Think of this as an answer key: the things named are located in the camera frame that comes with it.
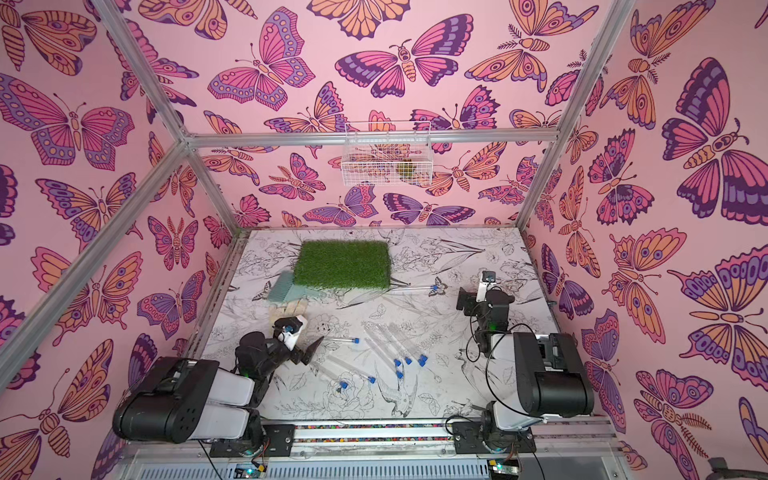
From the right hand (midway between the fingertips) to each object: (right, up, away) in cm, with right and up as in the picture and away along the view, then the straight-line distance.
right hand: (480, 288), depth 94 cm
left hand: (-52, -10, -4) cm, 53 cm away
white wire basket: (-29, +43, +1) cm, 52 cm away
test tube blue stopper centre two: (-25, -18, -5) cm, 32 cm away
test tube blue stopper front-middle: (-34, -24, -10) cm, 43 cm away
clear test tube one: (-22, -1, +9) cm, 24 cm away
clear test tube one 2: (-31, -19, -5) cm, 37 cm away
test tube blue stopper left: (-39, -15, -4) cm, 42 cm away
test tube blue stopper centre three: (-23, -20, -6) cm, 31 cm away
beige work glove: (-61, -7, +3) cm, 61 cm away
